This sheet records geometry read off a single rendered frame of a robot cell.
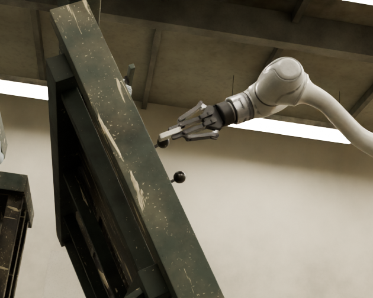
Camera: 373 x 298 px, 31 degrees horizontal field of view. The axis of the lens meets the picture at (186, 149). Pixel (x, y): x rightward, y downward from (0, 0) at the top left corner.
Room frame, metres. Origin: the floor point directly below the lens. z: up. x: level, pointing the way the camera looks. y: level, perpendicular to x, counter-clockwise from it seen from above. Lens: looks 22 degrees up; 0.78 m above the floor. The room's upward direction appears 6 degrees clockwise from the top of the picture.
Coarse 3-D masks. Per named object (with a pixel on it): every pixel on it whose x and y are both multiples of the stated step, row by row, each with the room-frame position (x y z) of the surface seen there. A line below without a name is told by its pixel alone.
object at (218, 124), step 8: (216, 104) 1.80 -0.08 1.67; (224, 104) 1.79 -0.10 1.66; (216, 112) 1.81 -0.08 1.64; (224, 112) 1.78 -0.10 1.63; (232, 112) 1.79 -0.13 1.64; (208, 120) 1.80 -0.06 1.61; (224, 120) 1.80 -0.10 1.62; (232, 120) 1.81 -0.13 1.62; (208, 128) 1.82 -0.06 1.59; (216, 128) 1.81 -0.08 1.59
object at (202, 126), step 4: (212, 120) 1.80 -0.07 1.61; (216, 120) 1.80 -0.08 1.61; (200, 124) 1.80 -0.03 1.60; (204, 124) 1.80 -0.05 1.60; (208, 124) 1.80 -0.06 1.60; (188, 128) 1.80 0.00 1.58; (192, 128) 1.80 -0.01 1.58; (196, 128) 1.80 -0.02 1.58; (200, 128) 1.80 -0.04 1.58; (204, 128) 1.82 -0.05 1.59; (184, 132) 1.79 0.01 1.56; (188, 132) 1.80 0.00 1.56; (192, 132) 1.81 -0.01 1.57
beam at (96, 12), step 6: (60, 0) 1.66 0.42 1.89; (66, 0) 1.60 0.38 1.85; (72, 0) 1.58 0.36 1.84; (78, 0) 1.59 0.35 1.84; (90, 0) 1.61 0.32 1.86; (96, 0) 1.62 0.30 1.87; (60, 6) 1.70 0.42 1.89; (90, 6) 1.64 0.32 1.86; (96, 6) 1.65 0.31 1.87; (96, 12) 1.68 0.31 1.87; (96, 18) 1.72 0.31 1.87; (60, 48) 1.96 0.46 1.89
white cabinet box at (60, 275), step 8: (56, 256) 5.83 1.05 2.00; (64, 256) 5.83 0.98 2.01; (48, 264) 5.82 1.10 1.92; (56, 264) 5.83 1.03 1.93; (64, 264) 5.84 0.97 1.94; (48, 272) 5.82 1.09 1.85; (56, 272) 5.83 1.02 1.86; (64, 272) 5.84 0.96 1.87; (72, 272) 5.84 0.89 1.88; (48, 280) 5.82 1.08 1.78; (56, 280) 5.83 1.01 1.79; (64, 280) 5.84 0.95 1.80; (72, 280) 5.85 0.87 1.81; (48, 288) 5.83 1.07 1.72; (56, 288) 5.83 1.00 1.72; (64, 288) 5.84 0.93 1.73; (72, 288) 5.85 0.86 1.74; (80, 288) 5.85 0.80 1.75; (48, 296) 5.83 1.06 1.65; (56, 296) 5.83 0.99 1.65; (64, 296) 5.84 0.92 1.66; (72, 296) 5.85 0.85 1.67; (80, 296) 5.85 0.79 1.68
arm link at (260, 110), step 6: (246, 90) 1.80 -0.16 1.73; (252, 90) 1.77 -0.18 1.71; (252, 96) 1.78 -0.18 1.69; (252, 102) 1.79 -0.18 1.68; (258, 102) 1.77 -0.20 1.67; (258, 108) 1.79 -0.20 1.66; (264, 108) 1.79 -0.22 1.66; (270, 108) 1.78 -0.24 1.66; (276, 108) 1.80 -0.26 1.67; (282, 108) 1.84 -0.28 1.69; (258, 114) 1.82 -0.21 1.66; (264, 114) 1.82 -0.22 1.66; (270, 114) 1.84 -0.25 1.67
